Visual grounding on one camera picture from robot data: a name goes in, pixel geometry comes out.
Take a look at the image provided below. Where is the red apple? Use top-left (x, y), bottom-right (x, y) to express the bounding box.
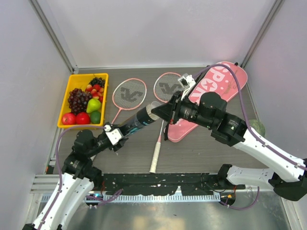
top-left (61, 113), bottom-right (76, 125)
top-left (75, 112), bottom-right (91, 125)

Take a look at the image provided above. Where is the black grape bunch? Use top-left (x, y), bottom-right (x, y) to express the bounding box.
top-left (89, 77), bottom-right (106, 88)

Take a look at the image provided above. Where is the left pink badminton racket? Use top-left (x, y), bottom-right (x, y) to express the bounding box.
top-left (111, 78), bottom-right (147, 124)

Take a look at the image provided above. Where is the pink badminton racket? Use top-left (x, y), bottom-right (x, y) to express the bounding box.
top-left (149, 72), bottom-right (182, 173)
top-left (111, 78), bottom-right (147, 124)

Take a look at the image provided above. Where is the left red apple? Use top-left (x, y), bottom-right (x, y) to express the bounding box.
top-left (61, 113), bottom-right (76, 125)

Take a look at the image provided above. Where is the green pear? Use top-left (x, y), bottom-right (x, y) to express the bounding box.
top-left (86, 98), bottom-right (101, 114)

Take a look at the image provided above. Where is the clear tube lid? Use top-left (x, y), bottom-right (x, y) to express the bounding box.
top-left (146, 101), bottom-right (161, 114)

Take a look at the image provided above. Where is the purple grape bunch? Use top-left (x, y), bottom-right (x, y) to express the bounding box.
top-left (68, 88), bottom-right (92, 115)

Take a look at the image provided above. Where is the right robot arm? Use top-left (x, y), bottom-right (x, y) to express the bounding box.
top-left (152, 92), bottom-right (307, 201)

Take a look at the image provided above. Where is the right pink badminton racket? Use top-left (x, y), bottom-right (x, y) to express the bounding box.
top-left (149, 72), bottom-right (182, 173)

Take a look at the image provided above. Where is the right red apple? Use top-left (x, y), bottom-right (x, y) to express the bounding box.
top-left (75, 112), bottom-right (91, 125)

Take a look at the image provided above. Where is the pink racket bag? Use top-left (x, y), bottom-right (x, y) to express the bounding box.
top-left (164, 61), bottom-right (248, 142)

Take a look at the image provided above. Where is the yellow plastic bin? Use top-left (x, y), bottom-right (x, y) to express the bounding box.
top-left (58, 73), bottom-right (108, 129)

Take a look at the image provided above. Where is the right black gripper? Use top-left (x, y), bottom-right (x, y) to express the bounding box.
top-left (152, 91), bottom-right (214, 129)

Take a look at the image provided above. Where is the green netted melon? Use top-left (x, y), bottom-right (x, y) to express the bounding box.
top-left (249, 119), bottom-right (266, 137)

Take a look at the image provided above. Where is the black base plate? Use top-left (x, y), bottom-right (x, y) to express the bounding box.
top-left (101, 172), bottom-right (245, 196)

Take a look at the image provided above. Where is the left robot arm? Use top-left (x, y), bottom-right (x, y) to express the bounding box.
top-left (23, 124), bottom-right (126, 230)

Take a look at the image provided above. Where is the black shuttlecock tube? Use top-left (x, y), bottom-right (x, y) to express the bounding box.
top-left (121, 107), bottom-right (159, 136)

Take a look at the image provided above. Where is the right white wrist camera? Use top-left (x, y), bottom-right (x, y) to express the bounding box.
top-left (177, 73), bottom-right (196, 101)

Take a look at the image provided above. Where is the green lime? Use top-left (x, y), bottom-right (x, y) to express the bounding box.
top-left (90, 111), bottom-right (101, 124)

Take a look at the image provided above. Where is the white cable duct strip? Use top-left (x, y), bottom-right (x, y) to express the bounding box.
top-left (40, 193), bottom-right (221, 202)

